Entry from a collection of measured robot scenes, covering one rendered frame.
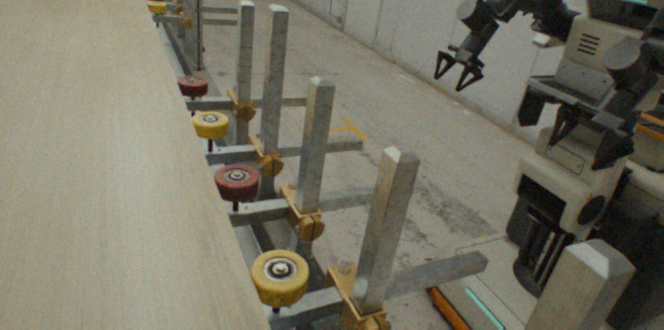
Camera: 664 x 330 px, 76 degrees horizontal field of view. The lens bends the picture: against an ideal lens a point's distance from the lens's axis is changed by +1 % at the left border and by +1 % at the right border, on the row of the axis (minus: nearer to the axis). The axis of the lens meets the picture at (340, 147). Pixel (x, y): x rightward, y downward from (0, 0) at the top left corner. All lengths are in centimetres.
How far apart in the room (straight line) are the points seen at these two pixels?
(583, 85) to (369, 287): 88
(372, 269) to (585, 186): 86
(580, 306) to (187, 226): 53
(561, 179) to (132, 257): 111
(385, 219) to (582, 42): 92
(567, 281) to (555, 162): 105
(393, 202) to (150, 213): 38
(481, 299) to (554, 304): 127
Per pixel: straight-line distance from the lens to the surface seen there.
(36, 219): 76
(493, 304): 164
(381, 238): 58
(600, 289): 36
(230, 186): 78
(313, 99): 72
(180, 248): 66
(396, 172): 52
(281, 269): 61
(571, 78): 134
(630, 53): 91
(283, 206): 87
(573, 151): 137
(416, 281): 77
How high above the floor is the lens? 134
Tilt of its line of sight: 27 degrees down
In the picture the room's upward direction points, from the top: 9 degrees clockwise
